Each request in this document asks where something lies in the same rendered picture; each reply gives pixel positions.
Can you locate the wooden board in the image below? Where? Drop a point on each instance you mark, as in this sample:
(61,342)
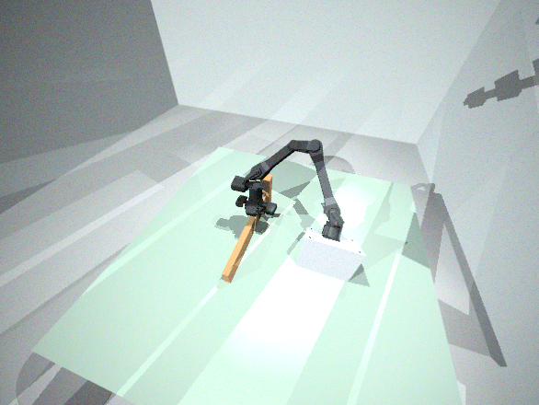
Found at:
(239,250)

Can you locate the wooden post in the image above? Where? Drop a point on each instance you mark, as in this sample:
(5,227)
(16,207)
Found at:
(268,189)

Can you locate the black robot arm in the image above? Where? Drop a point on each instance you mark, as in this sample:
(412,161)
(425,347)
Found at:
(333,227)

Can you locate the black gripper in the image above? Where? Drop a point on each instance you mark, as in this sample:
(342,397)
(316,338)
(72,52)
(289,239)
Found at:
(268,208)

